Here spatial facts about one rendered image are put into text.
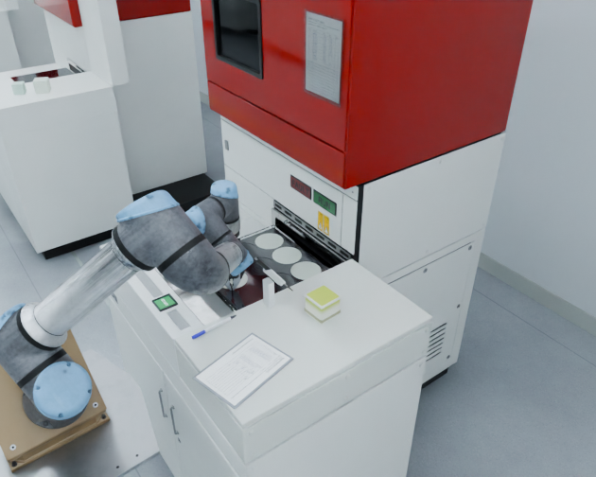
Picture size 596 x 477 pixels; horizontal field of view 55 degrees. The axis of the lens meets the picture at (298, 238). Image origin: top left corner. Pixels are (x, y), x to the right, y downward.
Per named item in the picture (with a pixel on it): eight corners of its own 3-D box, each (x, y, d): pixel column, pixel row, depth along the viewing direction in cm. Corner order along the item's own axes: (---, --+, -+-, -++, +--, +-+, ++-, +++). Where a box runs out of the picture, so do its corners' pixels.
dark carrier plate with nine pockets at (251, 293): (273, 228, 210) (273, 227, 209) (333, 273, 187) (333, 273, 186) (189, 260, 193) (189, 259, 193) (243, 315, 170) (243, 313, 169)
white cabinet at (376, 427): (258, 361, 277) (251, 217, 232) (400, 515, 212) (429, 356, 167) (133, 425, 245) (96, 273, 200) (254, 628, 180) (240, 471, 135)
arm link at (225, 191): (201, 186, 158) (221, 175, 164) (205, 220, 164) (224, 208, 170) (224, 194, 155) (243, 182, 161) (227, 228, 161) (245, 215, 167)
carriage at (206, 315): (177, 277, 192) (176, 271, 191) (234, 339, 168) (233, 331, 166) (155, 286, 188) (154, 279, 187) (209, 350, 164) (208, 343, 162)
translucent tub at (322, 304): (323, 301, 164) (324, 283, 160) (341, 315, 159) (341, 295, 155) (303, 312, 160) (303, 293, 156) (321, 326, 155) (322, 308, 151)
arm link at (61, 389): (53, 432, 129) (58, 432, 118) (15, 386, 129) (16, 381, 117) (97, 396, 135) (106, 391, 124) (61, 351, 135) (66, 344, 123)
